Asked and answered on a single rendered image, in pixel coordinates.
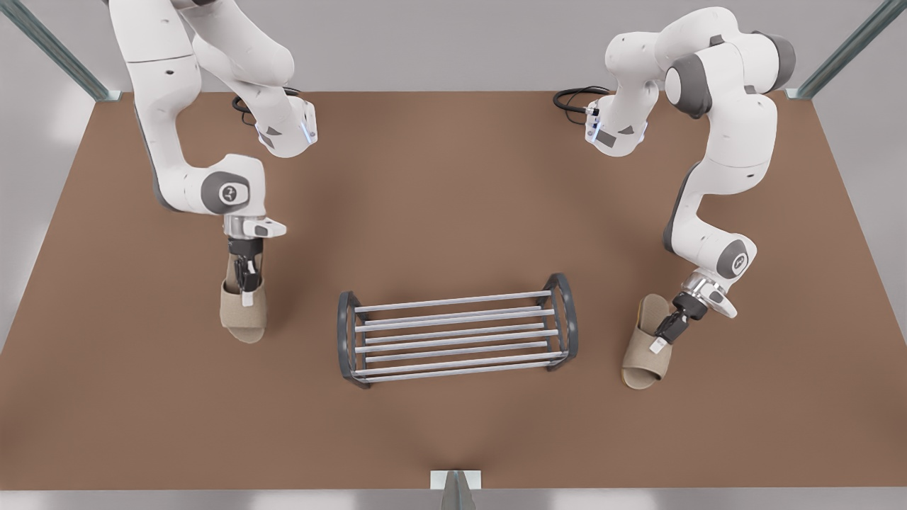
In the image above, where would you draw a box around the silver frame post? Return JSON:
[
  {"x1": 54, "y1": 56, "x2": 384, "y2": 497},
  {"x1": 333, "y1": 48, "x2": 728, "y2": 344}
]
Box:
[
  {"x1": 0, "y1": 0, "x2": 121, "y2": 101},
  {"x1": 785, "y1": 0, "x2": 907, "y2": 100},
  {"x1": 430, "y1": 470, "x2": 484, "y2": 510}
]

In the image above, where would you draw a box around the grey metal shoe rack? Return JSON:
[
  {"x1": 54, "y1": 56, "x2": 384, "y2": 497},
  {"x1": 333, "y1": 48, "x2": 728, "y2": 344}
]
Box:
[{"x1": 337, "y1": 273, "x2": 579, "y2": 389}]

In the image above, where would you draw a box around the black cable loop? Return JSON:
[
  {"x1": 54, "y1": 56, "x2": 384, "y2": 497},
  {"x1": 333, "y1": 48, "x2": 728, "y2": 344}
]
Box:
[
  {"x1": 232, "y1": 88, "x2": 303, "y2": 127},
  {"x1": 553, "y1": 86, "x2": 614, "y2": 126}
]

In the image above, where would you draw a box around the beige slipper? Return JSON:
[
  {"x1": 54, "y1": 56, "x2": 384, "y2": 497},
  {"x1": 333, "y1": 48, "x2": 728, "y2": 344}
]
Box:
[
  {"x1": 621, "y1": 294, "x2": 683, "y2": 390},
  {"x1": 220, "y1": 253, "x2": 269, "y2": 344}
]

